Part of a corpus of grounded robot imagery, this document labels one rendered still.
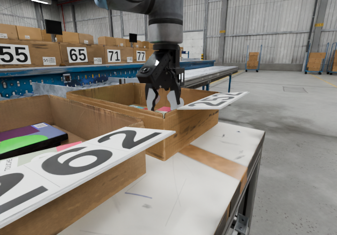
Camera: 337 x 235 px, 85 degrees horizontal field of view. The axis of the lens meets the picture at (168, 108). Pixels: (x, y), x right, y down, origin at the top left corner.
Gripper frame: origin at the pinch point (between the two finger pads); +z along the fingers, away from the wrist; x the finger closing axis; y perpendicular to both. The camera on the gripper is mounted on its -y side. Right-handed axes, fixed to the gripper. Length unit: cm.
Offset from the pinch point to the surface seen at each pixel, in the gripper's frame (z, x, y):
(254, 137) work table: 3.3, -24.2, 6.1
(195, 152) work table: 3.4, -13.8, -8.5
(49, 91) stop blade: 2, 80, 12
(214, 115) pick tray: 0.0, -12.8, 8.7
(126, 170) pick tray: 0.5, -8.2, -24.5
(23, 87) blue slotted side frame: 1, 102, 9
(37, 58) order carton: -16, 105, 21
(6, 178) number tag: -7.1, -8.7, -38.7
